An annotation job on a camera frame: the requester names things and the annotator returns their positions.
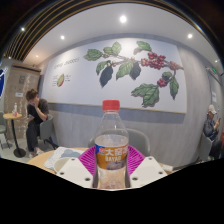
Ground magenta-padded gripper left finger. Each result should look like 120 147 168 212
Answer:
55 144 100 189

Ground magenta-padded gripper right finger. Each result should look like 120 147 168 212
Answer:
124 144 168 189

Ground clear red-capped water bottle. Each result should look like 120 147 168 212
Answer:
94 99 130 190

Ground tan cardboard box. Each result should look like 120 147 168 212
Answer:
160 163 175 173

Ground person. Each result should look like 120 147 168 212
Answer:
25 88 50 158
203 104 224 160

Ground small round wooden side table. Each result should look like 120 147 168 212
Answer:
2 112 27 159

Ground round ceiling lights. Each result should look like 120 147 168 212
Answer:
19 14 194 41

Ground coffee branch wall mural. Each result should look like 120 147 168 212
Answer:
41 37 188 114

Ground blue wall sign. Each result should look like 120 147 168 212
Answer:
0 68 8 99

